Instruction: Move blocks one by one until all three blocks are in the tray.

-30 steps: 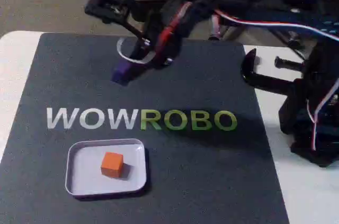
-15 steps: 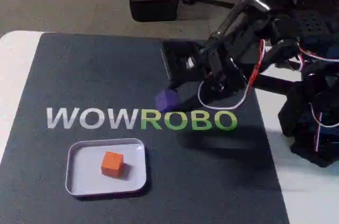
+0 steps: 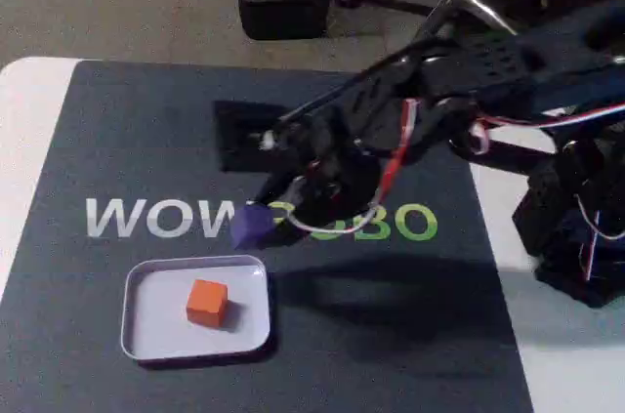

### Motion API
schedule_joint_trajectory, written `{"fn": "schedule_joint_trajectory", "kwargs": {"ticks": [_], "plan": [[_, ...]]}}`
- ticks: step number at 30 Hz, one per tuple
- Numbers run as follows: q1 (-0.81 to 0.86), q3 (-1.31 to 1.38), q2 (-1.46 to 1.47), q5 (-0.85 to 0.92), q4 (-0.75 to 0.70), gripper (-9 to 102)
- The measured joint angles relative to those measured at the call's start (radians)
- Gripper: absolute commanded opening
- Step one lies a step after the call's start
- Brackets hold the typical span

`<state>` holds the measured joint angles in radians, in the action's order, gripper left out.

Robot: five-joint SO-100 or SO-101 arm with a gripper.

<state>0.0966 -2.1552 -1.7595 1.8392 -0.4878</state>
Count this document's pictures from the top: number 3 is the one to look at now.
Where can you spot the purple block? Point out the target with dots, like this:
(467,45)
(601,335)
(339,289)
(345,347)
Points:
(251,227)

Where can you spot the white metal tray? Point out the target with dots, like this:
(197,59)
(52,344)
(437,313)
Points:
(146,325)

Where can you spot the orange block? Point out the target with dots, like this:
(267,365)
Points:
(207,303)

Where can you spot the black mat WOWROBO print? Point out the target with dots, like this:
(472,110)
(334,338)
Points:
(146,139)

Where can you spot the black table clamp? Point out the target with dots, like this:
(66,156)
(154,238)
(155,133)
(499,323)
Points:
(517,153)

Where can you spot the black camera box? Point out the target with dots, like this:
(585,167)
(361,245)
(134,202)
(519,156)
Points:
(239,139)

